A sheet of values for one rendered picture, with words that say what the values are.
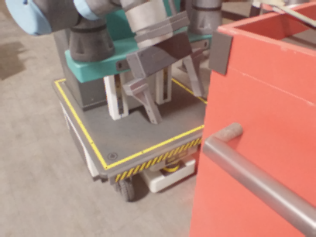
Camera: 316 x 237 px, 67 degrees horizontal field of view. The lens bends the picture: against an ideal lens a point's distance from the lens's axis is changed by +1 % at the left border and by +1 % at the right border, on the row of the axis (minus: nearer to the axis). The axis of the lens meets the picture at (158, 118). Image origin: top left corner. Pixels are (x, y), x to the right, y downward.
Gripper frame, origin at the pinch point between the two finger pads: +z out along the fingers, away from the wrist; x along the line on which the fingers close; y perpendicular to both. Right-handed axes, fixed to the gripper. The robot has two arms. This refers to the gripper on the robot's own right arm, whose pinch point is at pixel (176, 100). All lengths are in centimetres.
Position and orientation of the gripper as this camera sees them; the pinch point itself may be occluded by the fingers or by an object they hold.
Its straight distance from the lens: 53.6
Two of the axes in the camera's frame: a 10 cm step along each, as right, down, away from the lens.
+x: -7.7, 4.8, -4.2
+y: -5.4, -1.2, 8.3
